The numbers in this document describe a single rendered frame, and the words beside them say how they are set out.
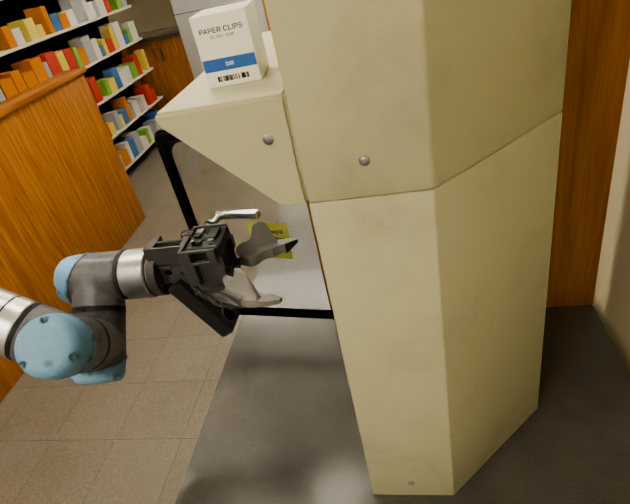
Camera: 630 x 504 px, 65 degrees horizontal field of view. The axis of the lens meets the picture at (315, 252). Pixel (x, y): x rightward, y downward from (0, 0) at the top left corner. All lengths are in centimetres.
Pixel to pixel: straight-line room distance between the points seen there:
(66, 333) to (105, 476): 167
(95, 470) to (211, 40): 203
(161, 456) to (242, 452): 136
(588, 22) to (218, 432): 83
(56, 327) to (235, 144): 32
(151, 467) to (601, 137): 189
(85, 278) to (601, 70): 79
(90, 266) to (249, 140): 42
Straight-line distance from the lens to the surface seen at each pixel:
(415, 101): 41
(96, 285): 78
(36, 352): 65
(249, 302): 66
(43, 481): 243
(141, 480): 219
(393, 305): 51
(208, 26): 47
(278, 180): 44
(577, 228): 95
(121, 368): 79
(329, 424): 86
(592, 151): 88
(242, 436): 89
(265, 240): 75
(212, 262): 68
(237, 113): 43
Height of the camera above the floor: 161
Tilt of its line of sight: 33 degrees down
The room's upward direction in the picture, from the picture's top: 13 degrees counter-clockwise
